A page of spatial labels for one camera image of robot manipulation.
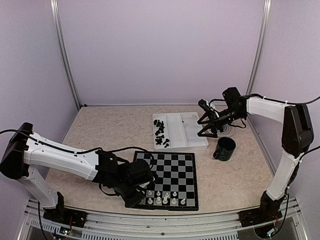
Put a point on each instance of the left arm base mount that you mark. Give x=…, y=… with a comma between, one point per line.
x=66, y=216

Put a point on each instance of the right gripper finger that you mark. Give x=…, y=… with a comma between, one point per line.
x=205, y=119
x=208, y=131

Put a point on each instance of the white plate with rings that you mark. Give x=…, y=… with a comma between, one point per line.
x=228, y=131

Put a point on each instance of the left aluminium frame post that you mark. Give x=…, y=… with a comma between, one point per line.
x=54, y=5

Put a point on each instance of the right aluminium frame post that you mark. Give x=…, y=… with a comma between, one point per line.
x=260, y=45

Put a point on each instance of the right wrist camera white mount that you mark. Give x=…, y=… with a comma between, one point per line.
x=209, y=110

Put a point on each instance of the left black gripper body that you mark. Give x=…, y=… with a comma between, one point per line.
x=130, y=201

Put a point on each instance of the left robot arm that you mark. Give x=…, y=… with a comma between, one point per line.
x=27, y=149

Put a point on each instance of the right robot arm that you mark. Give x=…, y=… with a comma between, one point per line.
x=296, y=137

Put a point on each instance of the white bishop first row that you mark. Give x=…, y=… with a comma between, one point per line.
x=173, y=200

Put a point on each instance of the black and silver chessboard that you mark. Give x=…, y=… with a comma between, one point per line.
x=175, y=172

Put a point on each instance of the white chess knight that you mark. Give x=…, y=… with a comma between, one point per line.
x=183, y=201

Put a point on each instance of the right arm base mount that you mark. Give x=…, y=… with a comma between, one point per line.
x=254, y=217

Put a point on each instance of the aluminium frame post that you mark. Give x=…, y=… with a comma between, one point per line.
x=54, y=5
x=260, y=45

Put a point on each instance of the white chess pawn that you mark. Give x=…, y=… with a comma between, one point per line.
x=150, y=201

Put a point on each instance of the white chess rook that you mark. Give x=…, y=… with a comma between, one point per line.
x=165, y=200

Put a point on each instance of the dark green mug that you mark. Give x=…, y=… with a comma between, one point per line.
x=224, y=149

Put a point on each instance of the white plastic divided tray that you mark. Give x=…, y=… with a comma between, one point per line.
x=181, y=129

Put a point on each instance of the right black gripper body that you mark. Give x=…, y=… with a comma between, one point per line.
x=215, y=121

